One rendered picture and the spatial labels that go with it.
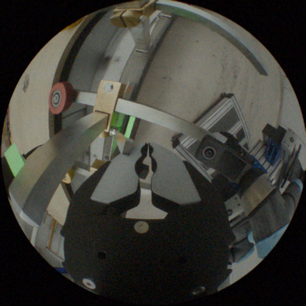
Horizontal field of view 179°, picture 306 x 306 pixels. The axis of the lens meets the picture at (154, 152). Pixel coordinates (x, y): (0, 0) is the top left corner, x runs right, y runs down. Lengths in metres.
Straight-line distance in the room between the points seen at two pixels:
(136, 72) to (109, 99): 0.19
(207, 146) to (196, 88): 1.03
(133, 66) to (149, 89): 0.71
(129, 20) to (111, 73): 0.36
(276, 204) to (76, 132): 0.30
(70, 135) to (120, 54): 0.44
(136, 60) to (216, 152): 0.37
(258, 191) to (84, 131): 0.27
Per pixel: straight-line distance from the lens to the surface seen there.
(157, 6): 0.25
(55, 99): 0.29
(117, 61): 0.52
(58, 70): 0.33
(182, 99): 1.14
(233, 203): 0.51
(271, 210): 0.18
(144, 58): 0.42
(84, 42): 0.44
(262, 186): 0.19
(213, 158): 0.19
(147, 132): 1.18
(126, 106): 0.24
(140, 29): 0.27
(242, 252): 0.63
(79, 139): 0.15
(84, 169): 0.40
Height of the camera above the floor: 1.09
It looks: 58 degrees down
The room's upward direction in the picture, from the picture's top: 178 degrees clockwise
